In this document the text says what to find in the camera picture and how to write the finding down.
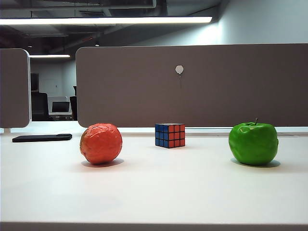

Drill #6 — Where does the long ceiling light strip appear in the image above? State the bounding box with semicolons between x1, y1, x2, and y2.
0;16;213;26

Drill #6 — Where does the green apple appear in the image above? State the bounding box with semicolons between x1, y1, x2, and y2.
228;117;280;166

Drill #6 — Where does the Rubik's cube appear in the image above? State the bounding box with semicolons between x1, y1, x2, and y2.
154;123;186;149

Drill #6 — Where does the orange round fruit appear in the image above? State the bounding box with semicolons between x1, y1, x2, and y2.
79;123;123;165

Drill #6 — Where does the dark chair back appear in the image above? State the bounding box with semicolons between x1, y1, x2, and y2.
69;86;78;121

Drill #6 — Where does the large brown desk partition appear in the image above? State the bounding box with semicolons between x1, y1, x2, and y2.
76;43;308;128

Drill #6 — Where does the short ceiling light strip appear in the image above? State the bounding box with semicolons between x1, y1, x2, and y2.
28;54;71;58

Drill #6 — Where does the small brown desk partition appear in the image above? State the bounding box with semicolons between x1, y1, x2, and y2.
0;48;30;128

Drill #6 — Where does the black smartphone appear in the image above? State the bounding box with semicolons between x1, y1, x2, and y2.
12;133;73;143

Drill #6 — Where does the white adhesive hook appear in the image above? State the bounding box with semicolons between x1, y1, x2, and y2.
175;64;184;89

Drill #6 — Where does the black office chair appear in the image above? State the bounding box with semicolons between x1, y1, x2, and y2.
31;92;52;121

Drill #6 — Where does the dark computer monitor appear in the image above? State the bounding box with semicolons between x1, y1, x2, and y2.
51;101;71;113

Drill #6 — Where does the dark background cabinet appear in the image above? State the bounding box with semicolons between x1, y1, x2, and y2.
30;73;39;92

